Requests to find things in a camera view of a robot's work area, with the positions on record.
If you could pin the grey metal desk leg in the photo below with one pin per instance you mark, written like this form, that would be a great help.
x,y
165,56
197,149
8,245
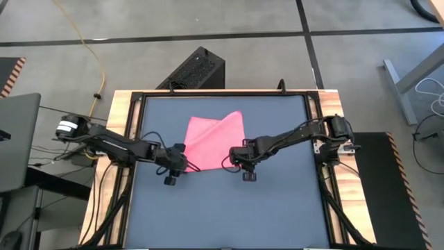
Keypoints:
x,y
399,90

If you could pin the grey cabinet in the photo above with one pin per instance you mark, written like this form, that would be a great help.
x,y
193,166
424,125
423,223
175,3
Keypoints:
x,y
17,218

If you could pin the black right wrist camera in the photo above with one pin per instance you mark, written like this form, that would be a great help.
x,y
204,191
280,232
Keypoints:
x,y
249,176

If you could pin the black metal table frame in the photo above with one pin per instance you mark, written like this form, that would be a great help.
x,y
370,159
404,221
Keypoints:
x,y
225,93

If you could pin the black floor mat striped edge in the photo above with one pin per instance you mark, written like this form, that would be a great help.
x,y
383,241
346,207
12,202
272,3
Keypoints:
x,y
8,74
381,191

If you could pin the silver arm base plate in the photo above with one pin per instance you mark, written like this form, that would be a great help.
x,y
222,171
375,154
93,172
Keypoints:
x,y
316,147

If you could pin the black perforated computer tower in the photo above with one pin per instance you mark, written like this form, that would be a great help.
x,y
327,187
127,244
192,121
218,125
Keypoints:
x,y
197,69

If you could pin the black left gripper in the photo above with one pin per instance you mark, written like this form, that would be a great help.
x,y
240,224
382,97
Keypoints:
x,y
173,158

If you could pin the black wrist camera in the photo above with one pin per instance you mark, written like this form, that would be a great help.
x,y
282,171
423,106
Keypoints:
x,y
249,176
170,180

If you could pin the pink terry towel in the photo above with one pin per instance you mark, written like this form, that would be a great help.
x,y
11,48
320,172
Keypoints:
x,y
211,146

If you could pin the blue-grey table mat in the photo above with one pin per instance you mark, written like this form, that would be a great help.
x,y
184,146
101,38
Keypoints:
x,y
225,208

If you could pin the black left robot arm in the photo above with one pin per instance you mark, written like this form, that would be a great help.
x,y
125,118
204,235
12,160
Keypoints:
x,y
114,144

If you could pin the grey laptop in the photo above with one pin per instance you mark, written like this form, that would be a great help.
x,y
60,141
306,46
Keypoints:
x,y
17,139

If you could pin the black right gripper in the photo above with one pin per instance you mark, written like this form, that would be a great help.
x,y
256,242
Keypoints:
x,y
244,154

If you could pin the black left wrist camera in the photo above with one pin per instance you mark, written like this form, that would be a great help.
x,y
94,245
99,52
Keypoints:
x,y
170,180

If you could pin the black computer mouse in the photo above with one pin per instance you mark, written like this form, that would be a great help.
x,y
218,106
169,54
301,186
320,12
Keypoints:
x,y
10,241

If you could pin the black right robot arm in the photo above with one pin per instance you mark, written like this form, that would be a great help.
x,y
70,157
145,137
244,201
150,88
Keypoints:
x,y
295,133

